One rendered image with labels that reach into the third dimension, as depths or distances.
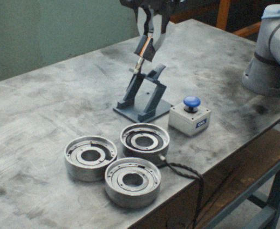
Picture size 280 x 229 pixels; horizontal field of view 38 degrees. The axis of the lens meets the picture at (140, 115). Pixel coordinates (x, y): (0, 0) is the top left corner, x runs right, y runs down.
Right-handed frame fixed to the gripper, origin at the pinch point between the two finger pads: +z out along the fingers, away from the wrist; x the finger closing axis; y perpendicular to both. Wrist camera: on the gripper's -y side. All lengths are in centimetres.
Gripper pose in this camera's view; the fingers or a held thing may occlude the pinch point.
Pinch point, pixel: (148, 44)
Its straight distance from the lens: 95.4
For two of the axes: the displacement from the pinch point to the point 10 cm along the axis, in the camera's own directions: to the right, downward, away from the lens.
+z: -0.6, 8.4, 5.4
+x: -7.2, -4.2, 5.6
